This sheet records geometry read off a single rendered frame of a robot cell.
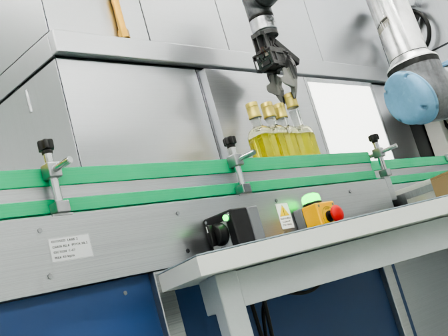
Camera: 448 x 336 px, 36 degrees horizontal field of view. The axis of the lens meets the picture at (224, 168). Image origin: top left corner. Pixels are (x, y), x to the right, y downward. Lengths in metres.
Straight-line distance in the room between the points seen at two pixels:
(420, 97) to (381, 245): 0.34
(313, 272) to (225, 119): 0.83
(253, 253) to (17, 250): 0.37
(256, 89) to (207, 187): 0.73
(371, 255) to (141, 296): 0.42
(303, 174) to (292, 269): 0.53
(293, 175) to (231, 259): 0.59
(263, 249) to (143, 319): 0.26
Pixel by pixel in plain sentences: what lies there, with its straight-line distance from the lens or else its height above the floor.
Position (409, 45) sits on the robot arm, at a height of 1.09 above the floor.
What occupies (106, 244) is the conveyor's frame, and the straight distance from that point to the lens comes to 1.19.
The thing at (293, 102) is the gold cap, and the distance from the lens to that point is 1.97.
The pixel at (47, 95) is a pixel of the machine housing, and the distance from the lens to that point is 1.72.
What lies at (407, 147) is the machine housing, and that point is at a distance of 2.78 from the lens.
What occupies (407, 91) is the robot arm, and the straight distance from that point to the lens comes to 1.49.
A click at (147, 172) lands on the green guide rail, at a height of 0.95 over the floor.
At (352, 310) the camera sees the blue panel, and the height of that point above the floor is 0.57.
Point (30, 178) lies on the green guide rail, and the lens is 1.17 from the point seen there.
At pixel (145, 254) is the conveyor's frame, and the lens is 1.24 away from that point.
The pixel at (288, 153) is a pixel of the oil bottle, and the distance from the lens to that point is 1.84.
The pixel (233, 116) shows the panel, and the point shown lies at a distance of 1.96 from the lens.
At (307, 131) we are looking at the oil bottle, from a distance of 1.94.
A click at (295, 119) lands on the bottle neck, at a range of 1.96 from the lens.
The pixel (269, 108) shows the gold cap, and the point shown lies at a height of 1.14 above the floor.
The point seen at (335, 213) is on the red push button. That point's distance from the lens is 1.52.
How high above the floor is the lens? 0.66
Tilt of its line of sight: 11 degrees up
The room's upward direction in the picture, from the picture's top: 16 degrees counter-clockwise
